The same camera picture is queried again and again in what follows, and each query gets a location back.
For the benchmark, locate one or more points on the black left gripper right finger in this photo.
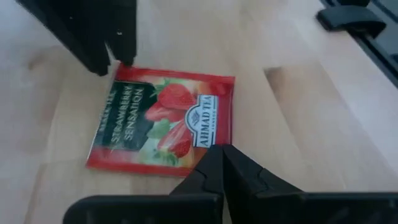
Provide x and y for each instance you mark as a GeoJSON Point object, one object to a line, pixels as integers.
{"type": "Point", "coordinates": [264, 202]}

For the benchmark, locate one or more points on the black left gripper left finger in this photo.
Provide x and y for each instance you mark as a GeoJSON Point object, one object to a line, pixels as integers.
{"type": "Point", "coordinates": [192, 205]}

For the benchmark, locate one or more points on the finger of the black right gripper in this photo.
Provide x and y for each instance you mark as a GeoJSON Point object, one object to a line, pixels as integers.
{"type": "Point", "coordinates": [122, 31]}
{"type": "Point", "coordinates": [77, 31]}

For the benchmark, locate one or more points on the red tea packet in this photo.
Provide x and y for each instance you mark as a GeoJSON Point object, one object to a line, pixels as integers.
{"type": "Point", "coordinates": [174, 102]}

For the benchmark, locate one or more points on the black table clamp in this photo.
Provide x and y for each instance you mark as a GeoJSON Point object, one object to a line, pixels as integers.
{"type": "Point", "coordinates": [351, 19]}

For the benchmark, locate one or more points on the black aluminium table frame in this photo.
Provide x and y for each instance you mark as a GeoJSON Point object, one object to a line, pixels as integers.
{"type": "Point", "coordinates": [385, 40]}

